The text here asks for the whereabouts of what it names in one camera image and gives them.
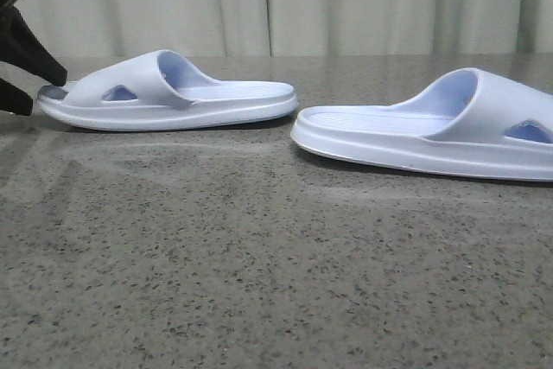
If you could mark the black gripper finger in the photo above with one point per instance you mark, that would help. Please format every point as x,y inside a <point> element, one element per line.
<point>14,100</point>
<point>20,47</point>

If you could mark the light blue slipper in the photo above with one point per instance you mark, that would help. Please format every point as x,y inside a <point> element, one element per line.
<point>162,90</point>
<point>469,122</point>

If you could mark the beige pleated curtain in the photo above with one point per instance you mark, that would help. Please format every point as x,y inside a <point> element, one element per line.
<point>101,28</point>

